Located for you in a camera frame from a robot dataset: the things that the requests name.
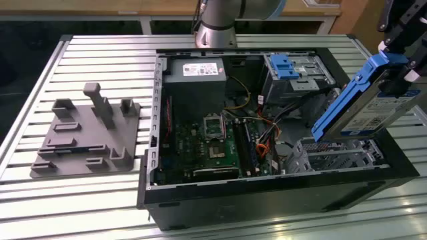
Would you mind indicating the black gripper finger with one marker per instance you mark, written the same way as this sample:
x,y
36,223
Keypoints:
x,y
415,71
409,22

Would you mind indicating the hard disk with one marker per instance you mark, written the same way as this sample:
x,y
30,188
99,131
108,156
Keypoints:
x,y
377,110

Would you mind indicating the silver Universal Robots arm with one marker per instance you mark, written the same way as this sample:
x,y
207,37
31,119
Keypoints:
x,y
217,15

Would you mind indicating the metal disk bay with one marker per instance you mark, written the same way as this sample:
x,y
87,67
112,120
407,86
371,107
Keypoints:
x,y
297,160

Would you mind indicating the RAM slot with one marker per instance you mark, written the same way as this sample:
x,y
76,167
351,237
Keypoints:
x,y
241,147

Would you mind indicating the blue drive cage latch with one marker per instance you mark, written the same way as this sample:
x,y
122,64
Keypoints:
x,y
283,67

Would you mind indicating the metal drive cage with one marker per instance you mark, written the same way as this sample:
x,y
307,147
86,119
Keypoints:
x,y
283,90

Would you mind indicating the CPU socket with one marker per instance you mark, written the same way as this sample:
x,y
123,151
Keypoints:
x,y
214,125

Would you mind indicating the square chipset chip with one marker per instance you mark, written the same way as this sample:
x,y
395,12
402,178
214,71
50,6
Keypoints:
x,y
218,151

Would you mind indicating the grey power supply unit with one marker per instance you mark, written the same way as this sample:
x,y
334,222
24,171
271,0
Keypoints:
x,y
194,95

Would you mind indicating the black graphics card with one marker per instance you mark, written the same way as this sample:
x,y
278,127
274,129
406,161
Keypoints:
x,y
214,173

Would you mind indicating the green motherboard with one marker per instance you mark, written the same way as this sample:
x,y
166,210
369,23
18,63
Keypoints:
x,y
187,140

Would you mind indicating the black open PC case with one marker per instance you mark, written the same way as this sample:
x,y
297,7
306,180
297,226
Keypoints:
x,y
234,207

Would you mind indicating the grey plastic parts rack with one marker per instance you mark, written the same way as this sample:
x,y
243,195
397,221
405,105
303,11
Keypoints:
x,y
90,130

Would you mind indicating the dark RAM stick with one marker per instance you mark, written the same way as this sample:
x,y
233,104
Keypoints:
x,y
71,151

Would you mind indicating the wooden desk with grey frame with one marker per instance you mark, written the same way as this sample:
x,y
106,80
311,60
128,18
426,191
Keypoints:
x,y
100,6

